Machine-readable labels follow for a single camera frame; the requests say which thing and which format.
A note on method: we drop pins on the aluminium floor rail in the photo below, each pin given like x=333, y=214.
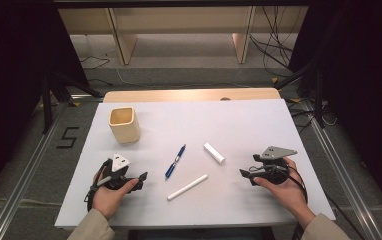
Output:
x=19, y=193
x=349, y=186

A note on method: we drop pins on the short white cylinder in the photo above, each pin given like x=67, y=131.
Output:
x=214, y=153

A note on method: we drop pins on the black curtain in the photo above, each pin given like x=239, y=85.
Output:
x=12, y=66
x=365, y=83

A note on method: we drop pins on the black tripod stand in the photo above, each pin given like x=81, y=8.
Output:
x=47, y=106

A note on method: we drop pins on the person's right hand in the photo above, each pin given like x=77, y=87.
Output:
x=289, y=193

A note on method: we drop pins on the white table cover board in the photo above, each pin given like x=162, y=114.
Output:
x=195, y=126

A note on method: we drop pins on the light wooden table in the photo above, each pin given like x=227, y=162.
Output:
x=179, y=95

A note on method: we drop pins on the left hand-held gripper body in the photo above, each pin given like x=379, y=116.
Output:
x=119, y=163

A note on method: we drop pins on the black metal frame stand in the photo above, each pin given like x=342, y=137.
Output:
x=318, y=100

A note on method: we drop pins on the person's left hand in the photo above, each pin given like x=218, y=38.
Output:
x=107, y=200

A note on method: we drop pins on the long white pen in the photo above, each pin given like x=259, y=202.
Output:
x=187, y=187

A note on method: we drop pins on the beige pen holder cup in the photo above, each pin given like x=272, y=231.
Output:
x=125, y=131

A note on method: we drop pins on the blue pen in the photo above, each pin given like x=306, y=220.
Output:
x=175, y=162

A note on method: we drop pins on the black overhead bar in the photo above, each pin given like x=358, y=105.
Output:
x=179, y=3

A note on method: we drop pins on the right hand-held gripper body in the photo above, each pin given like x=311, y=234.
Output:
x=274, y=152

